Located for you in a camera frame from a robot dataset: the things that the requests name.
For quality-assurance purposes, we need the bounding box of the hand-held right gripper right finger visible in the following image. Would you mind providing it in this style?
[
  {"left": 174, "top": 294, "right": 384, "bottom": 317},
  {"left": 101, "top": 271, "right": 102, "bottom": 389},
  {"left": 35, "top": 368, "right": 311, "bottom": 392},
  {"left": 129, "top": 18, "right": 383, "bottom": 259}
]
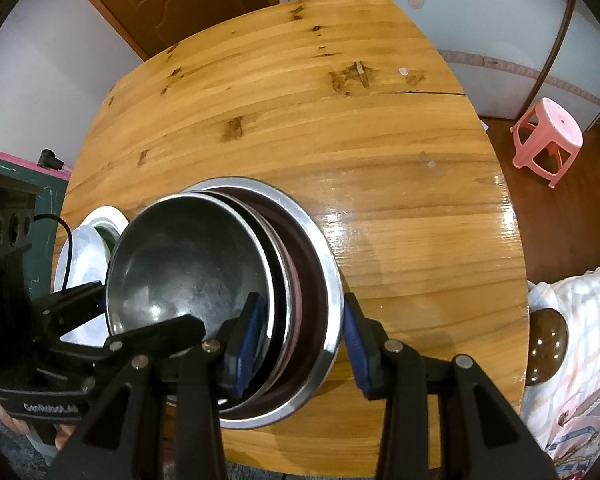
[{"left": 343, "top": 292, "right": 558, "bottom": 480}]

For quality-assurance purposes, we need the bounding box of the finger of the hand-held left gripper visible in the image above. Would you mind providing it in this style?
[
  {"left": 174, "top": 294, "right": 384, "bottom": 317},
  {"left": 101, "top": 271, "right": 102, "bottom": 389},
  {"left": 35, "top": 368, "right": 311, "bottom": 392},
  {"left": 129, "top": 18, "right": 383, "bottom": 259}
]
[
  {"left": 102, "top": 314, "right": 207, "bottom": 358},
  {"left": 32, "top": 282, "right": 106, "bottom": 342}
]

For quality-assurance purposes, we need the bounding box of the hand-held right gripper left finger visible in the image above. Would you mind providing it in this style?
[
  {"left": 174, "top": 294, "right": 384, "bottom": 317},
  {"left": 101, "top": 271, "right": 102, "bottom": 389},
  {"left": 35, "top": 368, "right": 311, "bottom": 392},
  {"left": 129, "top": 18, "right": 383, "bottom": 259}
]
[{"left": 45, "top": 291, "right": 268, "bottom": 480}]

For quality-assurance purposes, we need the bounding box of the blue patterned plate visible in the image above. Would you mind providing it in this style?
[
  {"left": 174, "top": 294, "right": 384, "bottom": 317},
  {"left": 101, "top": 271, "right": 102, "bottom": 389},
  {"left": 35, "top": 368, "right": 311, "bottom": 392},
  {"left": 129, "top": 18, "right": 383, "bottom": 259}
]
[{"left": 55, "top": 226, "right": 111, "bottom": 346}]

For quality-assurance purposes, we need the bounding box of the small steel bowl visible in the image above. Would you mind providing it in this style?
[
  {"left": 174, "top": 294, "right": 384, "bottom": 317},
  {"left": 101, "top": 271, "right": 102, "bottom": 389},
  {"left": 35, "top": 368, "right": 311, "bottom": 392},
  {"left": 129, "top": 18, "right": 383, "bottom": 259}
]
[{"left": 105, "top": 192, "right": 272, "bottom": 341}]

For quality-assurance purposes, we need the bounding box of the green plate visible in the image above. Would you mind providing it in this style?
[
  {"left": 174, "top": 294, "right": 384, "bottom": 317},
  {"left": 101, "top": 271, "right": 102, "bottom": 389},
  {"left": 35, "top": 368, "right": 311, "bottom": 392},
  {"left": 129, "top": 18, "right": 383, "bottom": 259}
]
[{"left": 96, "top": 227, "right": 118, "bottom": 261}]

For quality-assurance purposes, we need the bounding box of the large steel bowl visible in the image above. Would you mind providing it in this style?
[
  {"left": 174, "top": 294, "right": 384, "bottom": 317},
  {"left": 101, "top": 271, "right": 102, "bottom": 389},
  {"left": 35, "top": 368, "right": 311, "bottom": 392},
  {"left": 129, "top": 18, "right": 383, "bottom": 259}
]
[{"left": 180, "top": 176, "right": 344, "bottom": 430}]

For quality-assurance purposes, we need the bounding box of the medium steel bowl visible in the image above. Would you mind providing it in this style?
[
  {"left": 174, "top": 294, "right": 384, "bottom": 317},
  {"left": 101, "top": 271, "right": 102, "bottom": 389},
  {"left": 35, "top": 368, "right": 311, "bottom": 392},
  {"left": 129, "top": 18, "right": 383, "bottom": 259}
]
[{"left": 200, "top": 191, "right": 293, "bottom": 401}]

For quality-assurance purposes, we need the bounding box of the pink bowl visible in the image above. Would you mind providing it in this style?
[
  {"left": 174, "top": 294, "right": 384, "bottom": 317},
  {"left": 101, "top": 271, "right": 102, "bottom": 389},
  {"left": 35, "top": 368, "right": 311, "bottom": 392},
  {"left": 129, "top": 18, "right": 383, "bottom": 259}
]
[{"left": 205, "top": 187, "right": 331, "bottom": 413}]

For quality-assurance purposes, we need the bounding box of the white plate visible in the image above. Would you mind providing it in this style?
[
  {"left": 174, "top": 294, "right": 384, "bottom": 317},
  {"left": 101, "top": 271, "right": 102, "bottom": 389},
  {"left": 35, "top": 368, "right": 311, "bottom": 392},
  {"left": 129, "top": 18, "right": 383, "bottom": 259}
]
[{"left": 52, "top": 205, "right": 131, "bottom": 356}]

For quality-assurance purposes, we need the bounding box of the person's left hand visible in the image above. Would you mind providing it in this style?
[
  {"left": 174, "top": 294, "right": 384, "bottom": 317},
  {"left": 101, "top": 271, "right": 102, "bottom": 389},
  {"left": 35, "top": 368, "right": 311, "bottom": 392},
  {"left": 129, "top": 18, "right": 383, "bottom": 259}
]
[{"left": 0, "top": 402, "right": 81, "bottom": 453}]

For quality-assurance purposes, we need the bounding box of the black clamp knob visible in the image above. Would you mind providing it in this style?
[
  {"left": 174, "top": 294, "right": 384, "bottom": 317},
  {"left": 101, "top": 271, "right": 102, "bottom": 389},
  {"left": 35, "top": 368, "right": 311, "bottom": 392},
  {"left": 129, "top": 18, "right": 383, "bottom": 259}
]
[{"left": 39, "top": 148, "right": 67, "bottom": 171}]

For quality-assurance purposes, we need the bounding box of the brown glossy round knob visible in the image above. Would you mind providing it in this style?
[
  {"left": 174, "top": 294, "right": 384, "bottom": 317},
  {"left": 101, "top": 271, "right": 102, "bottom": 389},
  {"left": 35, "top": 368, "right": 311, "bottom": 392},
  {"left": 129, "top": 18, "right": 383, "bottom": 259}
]
[{"left": 525, "top": 309, "right": 570, "bottom": 387}]

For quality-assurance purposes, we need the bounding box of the white checked cloth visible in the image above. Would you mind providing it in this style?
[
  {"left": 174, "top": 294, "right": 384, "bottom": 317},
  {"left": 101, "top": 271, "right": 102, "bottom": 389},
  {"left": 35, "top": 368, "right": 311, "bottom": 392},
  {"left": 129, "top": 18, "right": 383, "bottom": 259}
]
[{"left": 522, "top": 262, "right": 600, "bottom": 480}]

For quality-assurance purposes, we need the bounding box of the pink plastic stool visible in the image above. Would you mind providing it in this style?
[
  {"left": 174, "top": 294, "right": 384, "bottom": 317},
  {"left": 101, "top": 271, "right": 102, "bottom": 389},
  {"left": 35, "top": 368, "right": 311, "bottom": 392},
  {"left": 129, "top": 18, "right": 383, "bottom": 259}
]
[{"left": 510, "top": 97, "right": 584, "bottom": 189}]

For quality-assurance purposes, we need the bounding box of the brown wooden door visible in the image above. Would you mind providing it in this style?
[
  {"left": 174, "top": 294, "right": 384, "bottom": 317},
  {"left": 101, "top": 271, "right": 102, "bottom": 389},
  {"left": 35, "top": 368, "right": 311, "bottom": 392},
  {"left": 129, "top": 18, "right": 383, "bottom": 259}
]
[{"left": 55, "top": 0, "right": 268, "bottom": 58}]

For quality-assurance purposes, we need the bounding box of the light blue sliding wardrobe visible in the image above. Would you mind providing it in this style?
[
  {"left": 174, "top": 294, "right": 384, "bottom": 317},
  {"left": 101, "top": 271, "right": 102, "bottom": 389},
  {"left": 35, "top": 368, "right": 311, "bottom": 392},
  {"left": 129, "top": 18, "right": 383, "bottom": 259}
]
[{"left": 387, "top": 0, "right": 600, "bottom": 131}]

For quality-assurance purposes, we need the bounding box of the black cable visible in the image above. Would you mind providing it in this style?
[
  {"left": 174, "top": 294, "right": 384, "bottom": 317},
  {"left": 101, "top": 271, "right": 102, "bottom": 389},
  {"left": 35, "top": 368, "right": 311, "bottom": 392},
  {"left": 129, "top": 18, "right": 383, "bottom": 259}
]
[{"left": 34, "top": 214, "right": 74, "bottom": 292}]

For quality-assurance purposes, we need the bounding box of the green chalkboard with pink frame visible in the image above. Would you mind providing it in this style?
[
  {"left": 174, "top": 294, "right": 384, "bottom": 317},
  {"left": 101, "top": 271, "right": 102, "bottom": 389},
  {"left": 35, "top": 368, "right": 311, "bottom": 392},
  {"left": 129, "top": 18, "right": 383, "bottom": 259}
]
[{"left": 0, "top": 145, "right": 73, "bottom": 301}]

